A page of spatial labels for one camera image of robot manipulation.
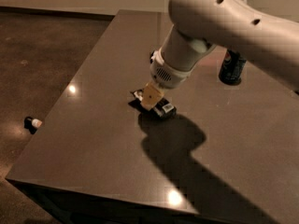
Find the blue pepsi soda can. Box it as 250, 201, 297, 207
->
219, 49, 247, 85

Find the black chocolate rxbar wrapper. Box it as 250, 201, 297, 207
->
130, 90, 177, 120

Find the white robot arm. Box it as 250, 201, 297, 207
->
141, 0, 299, 110

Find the blue white blueberry rxbar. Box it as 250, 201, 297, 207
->
149, 50, 156, 63

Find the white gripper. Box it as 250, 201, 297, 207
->
141, 49, 191, 111

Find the small black white floor object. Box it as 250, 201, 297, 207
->
24, 117, 42, 134

